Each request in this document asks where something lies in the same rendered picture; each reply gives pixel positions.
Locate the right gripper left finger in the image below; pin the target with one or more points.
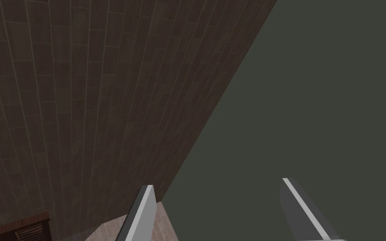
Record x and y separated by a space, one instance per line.
141 217

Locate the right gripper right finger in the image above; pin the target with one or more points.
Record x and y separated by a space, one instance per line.
302 214

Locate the brown wooden cabinet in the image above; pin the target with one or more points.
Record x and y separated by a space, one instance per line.
22 229

